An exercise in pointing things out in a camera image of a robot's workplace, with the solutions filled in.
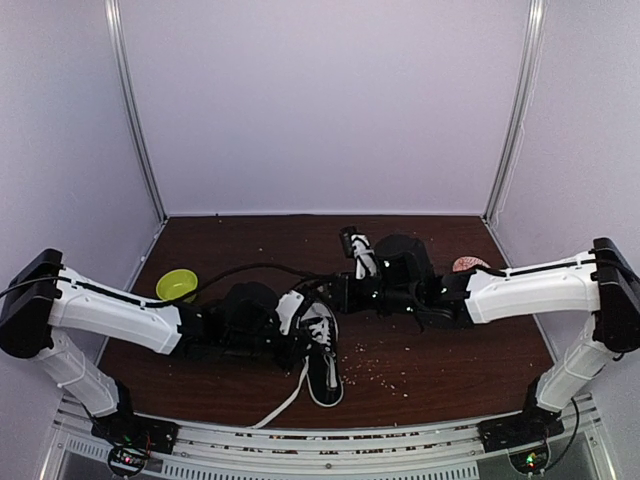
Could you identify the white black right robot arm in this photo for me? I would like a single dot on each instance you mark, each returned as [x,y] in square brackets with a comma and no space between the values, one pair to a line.
[598,282]

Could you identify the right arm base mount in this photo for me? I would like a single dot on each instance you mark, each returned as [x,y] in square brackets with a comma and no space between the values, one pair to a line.
[525,441]

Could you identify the aluminium frame post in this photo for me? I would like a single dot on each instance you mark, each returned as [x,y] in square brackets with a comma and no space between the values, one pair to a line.
[117,37]
[522,97]

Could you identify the right aluminium frame post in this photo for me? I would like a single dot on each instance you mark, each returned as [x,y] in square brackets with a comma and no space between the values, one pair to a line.
[522,97]

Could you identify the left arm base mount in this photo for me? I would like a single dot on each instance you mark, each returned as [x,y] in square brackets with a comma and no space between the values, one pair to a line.
[133,440]

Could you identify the white shoelace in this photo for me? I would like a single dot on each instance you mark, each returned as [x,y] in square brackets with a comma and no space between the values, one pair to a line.
[302,380]

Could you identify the aluminium front rail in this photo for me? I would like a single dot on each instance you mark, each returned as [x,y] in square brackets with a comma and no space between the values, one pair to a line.
[448,450]

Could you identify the left aluminium frame post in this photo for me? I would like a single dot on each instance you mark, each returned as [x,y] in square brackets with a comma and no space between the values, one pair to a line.
[117,37]

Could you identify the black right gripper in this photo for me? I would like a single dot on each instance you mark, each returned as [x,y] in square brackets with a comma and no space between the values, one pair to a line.
[343,291]

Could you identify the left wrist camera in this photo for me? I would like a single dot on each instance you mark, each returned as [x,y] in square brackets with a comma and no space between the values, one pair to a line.
[292,306]

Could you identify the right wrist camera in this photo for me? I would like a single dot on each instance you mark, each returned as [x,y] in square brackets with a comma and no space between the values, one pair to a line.
[356,246]

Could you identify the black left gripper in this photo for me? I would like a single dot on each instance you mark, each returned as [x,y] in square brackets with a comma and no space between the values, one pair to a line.
[289,356]

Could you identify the black white canvas sneaker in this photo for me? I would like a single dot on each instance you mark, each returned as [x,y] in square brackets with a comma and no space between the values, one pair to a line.
[323,378]

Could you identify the pink patterned bowl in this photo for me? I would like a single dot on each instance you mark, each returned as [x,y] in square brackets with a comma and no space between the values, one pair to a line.
[468,262]

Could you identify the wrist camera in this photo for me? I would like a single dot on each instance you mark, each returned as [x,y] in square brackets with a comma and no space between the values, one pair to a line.
[356,246]
[292,306]

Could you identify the green plastic bowl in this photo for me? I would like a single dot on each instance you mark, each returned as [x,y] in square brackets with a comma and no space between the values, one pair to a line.
[176,283]

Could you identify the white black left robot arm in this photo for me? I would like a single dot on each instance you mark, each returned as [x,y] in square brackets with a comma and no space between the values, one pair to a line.
[47,298]

